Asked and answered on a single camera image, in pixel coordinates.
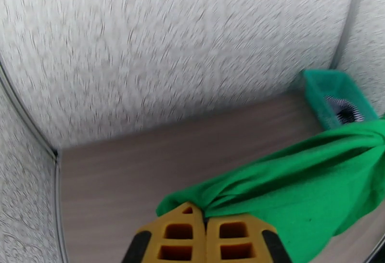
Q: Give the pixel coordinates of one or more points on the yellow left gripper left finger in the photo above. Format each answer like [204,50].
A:
[198,241]

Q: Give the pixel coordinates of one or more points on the teal plastic basket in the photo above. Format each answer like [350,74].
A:
[315,97]

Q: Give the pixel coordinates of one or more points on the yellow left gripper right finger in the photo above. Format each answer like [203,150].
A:
[213,241]

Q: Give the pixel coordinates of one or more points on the blue white striped tank top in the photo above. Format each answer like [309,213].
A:
[343,109]

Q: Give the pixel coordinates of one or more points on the green t-shirt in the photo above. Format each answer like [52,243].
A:
[300,181]

